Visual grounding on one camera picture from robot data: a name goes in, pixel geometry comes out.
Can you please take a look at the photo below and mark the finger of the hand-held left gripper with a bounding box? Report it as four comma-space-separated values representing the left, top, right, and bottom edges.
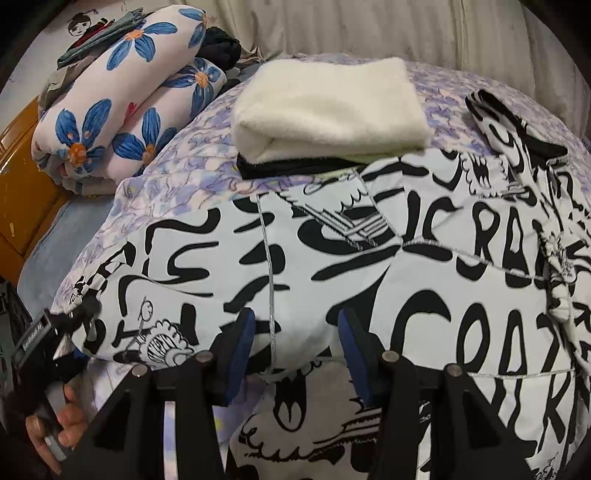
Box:
54, 348, 89, 385
52, 295, 102, 335

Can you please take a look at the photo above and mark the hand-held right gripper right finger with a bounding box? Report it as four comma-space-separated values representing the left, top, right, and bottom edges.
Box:
337, 307, 527, 480

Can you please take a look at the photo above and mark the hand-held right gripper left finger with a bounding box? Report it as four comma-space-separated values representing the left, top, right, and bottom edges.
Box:
69, 307, 257, 480

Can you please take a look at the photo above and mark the black and white printed garment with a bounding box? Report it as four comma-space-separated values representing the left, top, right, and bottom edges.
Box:
60, 90, 591, 480

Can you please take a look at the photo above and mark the black clothes pile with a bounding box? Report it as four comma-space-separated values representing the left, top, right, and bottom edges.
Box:
196, 28, 243, 72

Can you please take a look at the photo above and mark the person's left hand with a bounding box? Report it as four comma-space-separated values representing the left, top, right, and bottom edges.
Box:
25, 385, 90, 476

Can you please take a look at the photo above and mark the grey mattress cover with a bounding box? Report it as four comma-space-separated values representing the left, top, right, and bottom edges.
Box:
18, 198, 116, 305

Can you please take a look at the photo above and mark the folded black cloth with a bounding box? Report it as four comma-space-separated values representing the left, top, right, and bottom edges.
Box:
236, 150, 365, 181

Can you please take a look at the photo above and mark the purple floral bedsheet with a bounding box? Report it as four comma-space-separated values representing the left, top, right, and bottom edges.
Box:
48, 53, 591, 480

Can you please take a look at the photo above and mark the rolled blue flower quilt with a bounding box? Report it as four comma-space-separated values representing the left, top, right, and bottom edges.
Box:
32, 7, 227, 195

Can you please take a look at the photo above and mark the folded cream fleece cloth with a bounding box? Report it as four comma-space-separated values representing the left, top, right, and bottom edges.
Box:
231, 58, 435, 164

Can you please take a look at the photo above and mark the grey folded clothing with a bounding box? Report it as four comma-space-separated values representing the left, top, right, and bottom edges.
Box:
58, 11, 153, 68

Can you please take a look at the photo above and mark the beige curtain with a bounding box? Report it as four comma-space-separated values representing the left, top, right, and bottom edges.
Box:
124, 0, 573, 121

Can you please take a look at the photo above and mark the cartoon wall sticker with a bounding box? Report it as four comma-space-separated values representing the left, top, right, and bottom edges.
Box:
67, 11, 109, 40

